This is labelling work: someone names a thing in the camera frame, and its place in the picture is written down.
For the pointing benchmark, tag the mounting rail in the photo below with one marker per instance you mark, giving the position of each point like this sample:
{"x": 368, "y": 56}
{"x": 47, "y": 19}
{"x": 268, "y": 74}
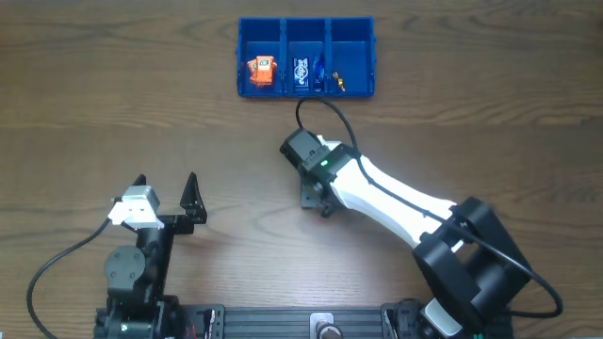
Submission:
{"x": 273, "y": 322}

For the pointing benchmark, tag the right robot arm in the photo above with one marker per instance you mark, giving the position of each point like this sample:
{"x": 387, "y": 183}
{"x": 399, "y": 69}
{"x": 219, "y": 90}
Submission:
{"x": 391, "y": 198}

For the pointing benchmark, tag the orange candy box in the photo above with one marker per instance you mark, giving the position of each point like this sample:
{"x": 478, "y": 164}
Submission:
{"x": 265, "y": 70}
{"x": 252, "y": 75}

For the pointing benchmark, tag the blue candy pack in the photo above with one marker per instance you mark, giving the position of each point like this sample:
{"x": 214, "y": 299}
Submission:
{"x": 319, "y": 70}
{"x": 300, "y": 74}

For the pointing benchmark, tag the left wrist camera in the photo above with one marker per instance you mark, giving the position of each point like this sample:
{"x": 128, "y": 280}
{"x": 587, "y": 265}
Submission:
{"x": 137, "y": 207}

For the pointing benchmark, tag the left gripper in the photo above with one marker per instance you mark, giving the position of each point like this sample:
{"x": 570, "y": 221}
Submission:
{"x": 181, "y": 223}

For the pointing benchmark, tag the blue tray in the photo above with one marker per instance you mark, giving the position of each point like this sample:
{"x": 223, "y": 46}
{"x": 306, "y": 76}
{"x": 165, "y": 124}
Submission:
{"x": 348, "y": 33}

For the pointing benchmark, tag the gold wrapped candy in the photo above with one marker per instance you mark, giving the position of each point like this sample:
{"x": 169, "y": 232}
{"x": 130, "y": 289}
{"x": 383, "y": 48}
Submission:
{"x": 338, "y": 81}

